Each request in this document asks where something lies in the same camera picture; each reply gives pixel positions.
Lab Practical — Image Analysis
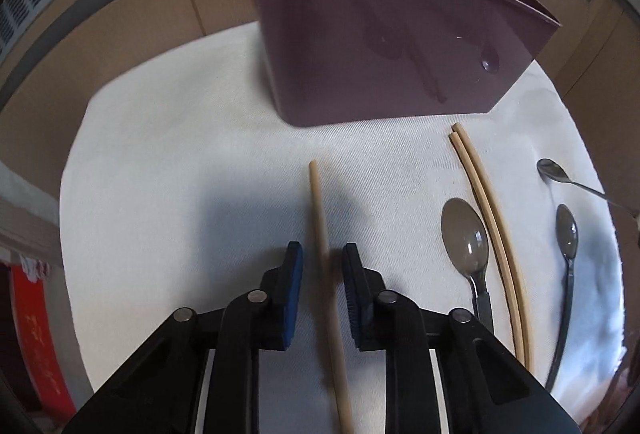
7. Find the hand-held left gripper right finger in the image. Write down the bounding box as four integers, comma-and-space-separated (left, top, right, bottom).
341, 243, 581, 434

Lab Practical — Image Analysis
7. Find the red floor mat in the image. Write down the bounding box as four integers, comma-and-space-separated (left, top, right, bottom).
10, 263, 77, 416

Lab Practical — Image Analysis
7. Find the small metal spoon white knob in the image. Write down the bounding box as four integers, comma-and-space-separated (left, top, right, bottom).
536, 158, 640, 217

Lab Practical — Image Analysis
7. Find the purple plastic utensil holder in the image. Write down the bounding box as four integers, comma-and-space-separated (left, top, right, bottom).
239, 0, 562, 129

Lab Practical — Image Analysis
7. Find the large metal spoon black handle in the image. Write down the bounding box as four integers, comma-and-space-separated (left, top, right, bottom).
441, 198, 496, 336

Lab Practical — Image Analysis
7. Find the slim dark metal spoon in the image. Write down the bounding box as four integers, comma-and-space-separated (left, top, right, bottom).
544, 204, 580, 392

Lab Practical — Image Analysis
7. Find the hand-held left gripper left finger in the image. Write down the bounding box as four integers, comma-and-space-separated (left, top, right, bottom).
62, 241, 305, 434

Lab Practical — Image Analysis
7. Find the white towel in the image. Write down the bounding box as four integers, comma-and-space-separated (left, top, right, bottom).
59, 21, 627, 434

